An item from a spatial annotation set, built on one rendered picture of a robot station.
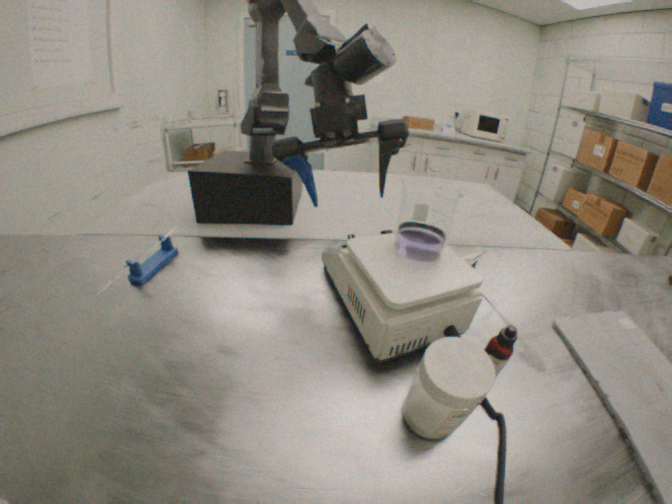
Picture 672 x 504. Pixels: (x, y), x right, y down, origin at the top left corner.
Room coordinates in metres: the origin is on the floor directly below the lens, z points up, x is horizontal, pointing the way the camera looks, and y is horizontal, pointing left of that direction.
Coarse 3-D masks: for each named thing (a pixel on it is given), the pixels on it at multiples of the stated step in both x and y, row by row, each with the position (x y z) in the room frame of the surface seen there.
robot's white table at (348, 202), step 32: (160, 192) 0.67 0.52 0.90; (320, 192) 0.69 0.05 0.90; (352, 192) 0.70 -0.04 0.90; (384, 192) 0.72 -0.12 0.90; (480, 192) 0.82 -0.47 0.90; (96, 224) 0.46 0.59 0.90; (128, 224) 0.46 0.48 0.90; (160, 224) 0.47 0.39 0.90; (192, 224) 0.47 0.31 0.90; (224, 224) 0.48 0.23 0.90; (256, 224) 0.48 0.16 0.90; (320, 224) 0.50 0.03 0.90; (352, 224) 0.50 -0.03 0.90; (384, 224) 0.51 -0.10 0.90; (480, 224) 0.56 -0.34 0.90; (512, 224) 0.58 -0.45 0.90
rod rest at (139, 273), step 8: (168, 240) 0.35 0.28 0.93; (160, 248) 0.36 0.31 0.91; (168, 248) 0.35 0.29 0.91; (176, 248) 0.36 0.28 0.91; (152, 256) 0.33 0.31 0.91; (160, 256) 0.33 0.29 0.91; (168, 256) 0.34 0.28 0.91; (136, 264) 0.27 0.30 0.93; (144, 264) 0.31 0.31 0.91; (152, 264) 0.31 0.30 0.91; (160, 264) 0.32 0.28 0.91; (136, 272) 0.28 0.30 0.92; (144, 272) 0.29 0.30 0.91; (152, 272) 0.29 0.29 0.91; (136, 280) 0.27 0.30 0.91; (144, 280) 0.27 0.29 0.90
